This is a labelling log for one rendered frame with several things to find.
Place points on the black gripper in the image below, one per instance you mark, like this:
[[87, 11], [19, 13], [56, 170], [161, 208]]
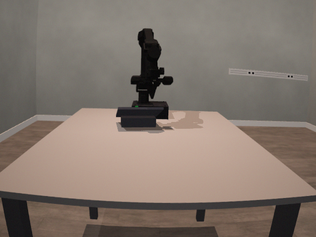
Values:
[[166, 80]]

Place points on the grey switch panel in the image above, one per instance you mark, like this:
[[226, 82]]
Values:
[[138, 116]]

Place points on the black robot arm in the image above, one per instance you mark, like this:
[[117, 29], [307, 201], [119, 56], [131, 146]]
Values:
[[153, 51]]

